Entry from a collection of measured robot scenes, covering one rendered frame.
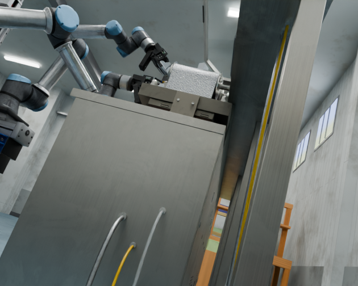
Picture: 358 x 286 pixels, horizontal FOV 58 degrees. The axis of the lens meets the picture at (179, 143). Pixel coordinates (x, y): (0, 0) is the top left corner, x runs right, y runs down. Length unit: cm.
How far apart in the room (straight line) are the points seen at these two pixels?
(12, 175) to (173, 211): 1080
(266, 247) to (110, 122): 86
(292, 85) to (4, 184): 1141
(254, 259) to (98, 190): 74
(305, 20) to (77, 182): 92
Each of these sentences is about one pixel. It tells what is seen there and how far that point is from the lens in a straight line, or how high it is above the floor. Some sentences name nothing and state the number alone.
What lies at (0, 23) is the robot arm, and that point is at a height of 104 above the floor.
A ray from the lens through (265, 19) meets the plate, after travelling 112.
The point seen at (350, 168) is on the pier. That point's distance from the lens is 493.
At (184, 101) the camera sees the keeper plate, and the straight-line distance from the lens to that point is 135.
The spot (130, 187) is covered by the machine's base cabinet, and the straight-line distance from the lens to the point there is 121.
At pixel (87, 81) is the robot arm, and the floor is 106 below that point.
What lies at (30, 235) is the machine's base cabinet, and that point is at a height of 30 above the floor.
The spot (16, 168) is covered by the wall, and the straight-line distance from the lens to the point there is 1184.
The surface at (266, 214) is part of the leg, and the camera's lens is 65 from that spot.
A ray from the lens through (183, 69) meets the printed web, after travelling 169.
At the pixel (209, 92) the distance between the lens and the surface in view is 161.
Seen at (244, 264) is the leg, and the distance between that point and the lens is 64.
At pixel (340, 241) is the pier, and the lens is 467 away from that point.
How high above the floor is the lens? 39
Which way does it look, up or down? 19 degrees up
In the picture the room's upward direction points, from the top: 19 degrees clockwise
